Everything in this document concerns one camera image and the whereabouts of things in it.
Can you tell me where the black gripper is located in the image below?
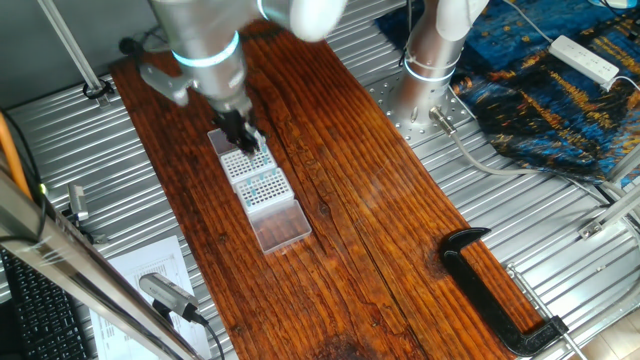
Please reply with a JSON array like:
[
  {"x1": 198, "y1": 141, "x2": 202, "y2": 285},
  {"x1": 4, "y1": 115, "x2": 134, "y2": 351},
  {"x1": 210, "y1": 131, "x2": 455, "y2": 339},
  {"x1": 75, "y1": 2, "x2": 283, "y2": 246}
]
[{"x1": 213, "y1": 110, "x2": 264, "y2": 155}]

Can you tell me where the white pipette tip box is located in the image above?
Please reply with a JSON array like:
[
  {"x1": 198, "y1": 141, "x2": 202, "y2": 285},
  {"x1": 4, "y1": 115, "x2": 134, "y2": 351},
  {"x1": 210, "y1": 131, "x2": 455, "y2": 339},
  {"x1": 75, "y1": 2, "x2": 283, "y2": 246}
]
[
  {"x1": 233, "y1": 166, "x2": 313, "y2": 255},
  {"x1": 207, "y1": 128, "x2": 279, "y2": 194}
]

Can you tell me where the brown wooden board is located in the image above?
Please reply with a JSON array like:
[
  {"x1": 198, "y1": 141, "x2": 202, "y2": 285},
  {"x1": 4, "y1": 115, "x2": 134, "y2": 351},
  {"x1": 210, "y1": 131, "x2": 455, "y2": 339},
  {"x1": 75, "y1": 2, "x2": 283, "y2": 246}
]
[{"x1": 109, "y1": 12, "x2": 546, "y2": 360}]

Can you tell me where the printed paper sheet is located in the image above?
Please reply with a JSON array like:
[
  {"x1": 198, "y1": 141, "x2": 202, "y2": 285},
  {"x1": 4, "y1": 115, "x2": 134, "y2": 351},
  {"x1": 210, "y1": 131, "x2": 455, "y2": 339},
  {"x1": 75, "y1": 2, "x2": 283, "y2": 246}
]
[{"x1": 88, "y1": 234, "x2": 214, "y2": 360}]

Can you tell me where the orange tube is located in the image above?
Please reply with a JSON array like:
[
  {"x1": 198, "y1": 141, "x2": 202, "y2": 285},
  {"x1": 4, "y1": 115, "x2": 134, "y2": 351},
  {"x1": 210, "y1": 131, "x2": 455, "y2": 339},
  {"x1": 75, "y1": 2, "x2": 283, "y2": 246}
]
[{"x1": 0, "y1": 112, "x2": 32, "y2": 201}]

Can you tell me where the black keyboard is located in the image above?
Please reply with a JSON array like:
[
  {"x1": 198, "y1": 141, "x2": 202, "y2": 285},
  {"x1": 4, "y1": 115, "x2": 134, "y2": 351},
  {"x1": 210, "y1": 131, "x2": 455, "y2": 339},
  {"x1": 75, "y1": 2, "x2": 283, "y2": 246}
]
[{"x1": 0, "y1": 248, "x2": 94, "y2": 360}]

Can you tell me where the black C-clamp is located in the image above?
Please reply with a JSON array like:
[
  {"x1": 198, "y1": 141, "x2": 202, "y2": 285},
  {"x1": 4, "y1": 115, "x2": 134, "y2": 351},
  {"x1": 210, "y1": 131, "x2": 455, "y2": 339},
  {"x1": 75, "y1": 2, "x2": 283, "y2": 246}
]
[{"x1": 438, "y1": 227, "x2": 590, "y2": 360}]

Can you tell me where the blue patterned cloth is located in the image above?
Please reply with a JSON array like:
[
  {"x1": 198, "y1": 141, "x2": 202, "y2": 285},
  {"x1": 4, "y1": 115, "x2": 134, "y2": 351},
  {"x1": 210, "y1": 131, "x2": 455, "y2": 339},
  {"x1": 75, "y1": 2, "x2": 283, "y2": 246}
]
[{"x1": 374, "y1": 0, "x2": 640, "y2": 187}]

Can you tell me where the white power strip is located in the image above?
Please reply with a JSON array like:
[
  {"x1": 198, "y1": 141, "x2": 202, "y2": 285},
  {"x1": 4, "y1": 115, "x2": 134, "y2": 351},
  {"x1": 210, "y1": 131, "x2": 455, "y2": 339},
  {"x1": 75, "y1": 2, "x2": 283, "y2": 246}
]
[{"x1": 548, "y1": 34, "x2": 621, "y2": 86}]

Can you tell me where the aluminium profile bar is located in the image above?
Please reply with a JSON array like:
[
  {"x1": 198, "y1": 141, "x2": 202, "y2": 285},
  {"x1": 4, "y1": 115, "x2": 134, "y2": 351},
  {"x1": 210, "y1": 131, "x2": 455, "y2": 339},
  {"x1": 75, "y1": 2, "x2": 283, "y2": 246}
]
[{"x1": 577, "y1": 144, "x2": 640, "y2": 241}]

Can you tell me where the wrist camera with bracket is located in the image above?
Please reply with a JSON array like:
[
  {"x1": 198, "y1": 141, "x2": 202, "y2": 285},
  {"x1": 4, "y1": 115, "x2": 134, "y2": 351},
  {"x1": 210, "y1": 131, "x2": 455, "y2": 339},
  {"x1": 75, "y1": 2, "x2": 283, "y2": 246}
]
[{"x1": 138, "y1": 61, "x2": 195, "y2": 108}]

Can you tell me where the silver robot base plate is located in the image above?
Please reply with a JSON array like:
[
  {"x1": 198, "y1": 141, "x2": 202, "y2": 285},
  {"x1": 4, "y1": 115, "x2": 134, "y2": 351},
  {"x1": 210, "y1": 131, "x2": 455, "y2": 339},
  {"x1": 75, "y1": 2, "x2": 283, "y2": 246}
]
[{"x1": 367, "y1": 74, "x2": 479, "y2": 147}]

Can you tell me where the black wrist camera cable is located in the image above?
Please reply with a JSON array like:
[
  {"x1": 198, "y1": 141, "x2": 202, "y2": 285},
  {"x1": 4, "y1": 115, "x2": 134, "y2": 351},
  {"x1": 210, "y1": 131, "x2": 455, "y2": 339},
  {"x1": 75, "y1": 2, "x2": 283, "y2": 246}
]
[{"x1": 118, "y1": 27, "x2": 166, "y2": 56}]

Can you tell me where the black cable tie loop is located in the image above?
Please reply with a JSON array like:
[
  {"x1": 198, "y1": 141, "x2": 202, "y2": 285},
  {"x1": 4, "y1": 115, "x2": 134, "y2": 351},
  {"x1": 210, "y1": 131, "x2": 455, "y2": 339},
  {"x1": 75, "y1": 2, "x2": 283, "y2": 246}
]
[{"x1": 82, "y1": 77, "x2": 117, "y2": 101}]

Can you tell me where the silver depth camera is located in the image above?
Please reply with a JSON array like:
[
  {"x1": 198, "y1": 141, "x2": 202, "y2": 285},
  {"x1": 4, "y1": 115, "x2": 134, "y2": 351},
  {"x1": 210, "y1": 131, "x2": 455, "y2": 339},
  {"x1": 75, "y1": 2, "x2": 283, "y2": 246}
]
[{"x1": 138, "y1": 272, "x2": 209, "y2": 326}]

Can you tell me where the small silver camera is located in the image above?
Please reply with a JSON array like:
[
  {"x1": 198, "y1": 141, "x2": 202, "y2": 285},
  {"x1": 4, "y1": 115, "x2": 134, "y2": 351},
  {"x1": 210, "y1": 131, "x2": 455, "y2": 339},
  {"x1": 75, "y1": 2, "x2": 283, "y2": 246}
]
[{"x1": 66, "y1": 183, "x2": 91, "y2": 223}]

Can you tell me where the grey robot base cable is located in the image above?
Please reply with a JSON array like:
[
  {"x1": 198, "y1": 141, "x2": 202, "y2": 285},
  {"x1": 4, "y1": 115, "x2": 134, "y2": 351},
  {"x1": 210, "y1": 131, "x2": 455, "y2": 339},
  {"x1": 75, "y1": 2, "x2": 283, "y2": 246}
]
[{"x1": 428, "y1": 106, "x2": 614, "y2": 204}]

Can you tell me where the thin aluminium rail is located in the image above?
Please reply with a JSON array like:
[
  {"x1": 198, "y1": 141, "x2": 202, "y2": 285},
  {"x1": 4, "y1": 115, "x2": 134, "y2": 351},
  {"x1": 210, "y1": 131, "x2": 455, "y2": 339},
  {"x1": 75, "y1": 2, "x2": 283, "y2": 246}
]
[{"x1": 37, "y1": 0, "x2": 114, "y2": 109}]

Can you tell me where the steel frame bar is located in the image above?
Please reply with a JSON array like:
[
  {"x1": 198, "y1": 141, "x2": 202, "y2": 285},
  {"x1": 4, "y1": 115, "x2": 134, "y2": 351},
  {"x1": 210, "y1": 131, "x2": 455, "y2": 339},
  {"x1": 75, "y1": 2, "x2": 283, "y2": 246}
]
[{"x1": 0, "y1": 164, "x2": 204, "y2": 360}]

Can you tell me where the thin black cable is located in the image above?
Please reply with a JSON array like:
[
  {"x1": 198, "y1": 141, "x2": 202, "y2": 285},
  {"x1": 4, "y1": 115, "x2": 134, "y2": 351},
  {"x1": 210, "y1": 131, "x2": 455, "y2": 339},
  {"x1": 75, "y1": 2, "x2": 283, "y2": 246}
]
[{"x1": 0, "y1": 107, "x2": 49, "y2": 246}]

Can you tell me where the white power strip cord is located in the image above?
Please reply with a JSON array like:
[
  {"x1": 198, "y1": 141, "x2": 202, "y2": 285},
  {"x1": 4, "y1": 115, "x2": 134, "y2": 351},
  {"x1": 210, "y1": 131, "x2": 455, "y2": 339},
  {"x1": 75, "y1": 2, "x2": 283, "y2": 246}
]
[{"x1": 501, "y1": 0, "x2": 555, "y2": 45}]

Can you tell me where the white plug cable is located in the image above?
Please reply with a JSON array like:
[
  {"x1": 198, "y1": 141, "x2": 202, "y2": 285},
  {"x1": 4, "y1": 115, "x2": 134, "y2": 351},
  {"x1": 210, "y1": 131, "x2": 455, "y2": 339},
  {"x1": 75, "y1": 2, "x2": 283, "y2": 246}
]
[{"x1": 602, "y1": 74, "x2": 640, "y2": 94}]

